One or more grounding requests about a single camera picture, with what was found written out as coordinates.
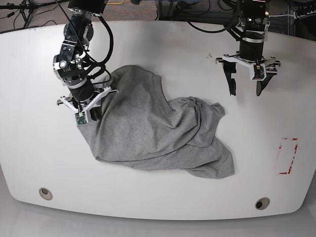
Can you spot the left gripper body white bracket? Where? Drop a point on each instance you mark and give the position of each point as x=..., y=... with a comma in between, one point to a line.
x=249, y=54

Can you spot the grey T-shirt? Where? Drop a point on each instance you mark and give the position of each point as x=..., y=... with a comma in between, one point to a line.
x=142, y=130

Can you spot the left table cable grommet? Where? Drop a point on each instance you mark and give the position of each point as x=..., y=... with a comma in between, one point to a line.
x=45, y=194

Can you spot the table cable grommet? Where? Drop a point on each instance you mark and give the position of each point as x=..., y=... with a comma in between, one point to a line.
x=262, y=203
x=45, y=194

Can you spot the red tape rectangle marking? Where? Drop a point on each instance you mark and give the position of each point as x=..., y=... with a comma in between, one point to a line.
x=286, y=155

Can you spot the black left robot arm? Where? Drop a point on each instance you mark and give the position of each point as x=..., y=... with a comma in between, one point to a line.
x=250, y=30

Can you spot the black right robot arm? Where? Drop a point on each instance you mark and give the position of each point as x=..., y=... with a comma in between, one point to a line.
x=88, y=80

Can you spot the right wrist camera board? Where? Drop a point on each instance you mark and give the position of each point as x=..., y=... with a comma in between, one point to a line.
x=80, y=118

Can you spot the right table cable grommet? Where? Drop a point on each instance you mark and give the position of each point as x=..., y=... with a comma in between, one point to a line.
x=262, y=203

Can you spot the white power strip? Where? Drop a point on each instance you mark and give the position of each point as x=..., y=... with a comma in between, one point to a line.
x=305, y=12

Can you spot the black tripod stand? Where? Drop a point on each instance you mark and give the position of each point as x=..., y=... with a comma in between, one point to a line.
x=26, y=8

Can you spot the grey metal frame post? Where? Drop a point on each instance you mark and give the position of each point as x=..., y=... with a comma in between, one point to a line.
x=290, y=19

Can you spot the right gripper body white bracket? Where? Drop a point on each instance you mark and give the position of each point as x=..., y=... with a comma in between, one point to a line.
x=85, y=95

